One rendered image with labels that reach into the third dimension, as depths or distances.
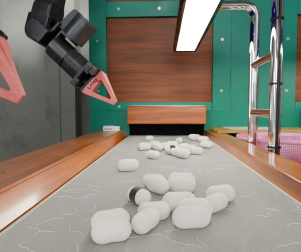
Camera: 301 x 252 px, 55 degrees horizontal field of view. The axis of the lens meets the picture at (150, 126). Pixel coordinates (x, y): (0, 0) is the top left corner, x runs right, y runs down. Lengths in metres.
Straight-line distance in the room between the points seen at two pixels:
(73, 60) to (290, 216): 0.55
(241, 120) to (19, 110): 2.57
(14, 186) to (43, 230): 0.09
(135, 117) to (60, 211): 0.81
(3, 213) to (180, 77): 0.96
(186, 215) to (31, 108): 3.06
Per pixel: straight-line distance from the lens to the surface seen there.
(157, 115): 1.10
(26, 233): 0.29
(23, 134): 3.33
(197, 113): 1.11
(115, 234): 0.25
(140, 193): 0.33
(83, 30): 0.72
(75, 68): 0.71
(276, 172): 0.45
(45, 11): 0.78
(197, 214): 0.27
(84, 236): 0.27
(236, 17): 1.26
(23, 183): 0.38
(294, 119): 1.27
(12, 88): 0.36
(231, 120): 1.19
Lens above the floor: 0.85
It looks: 3 degrees down
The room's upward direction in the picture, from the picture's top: straight up
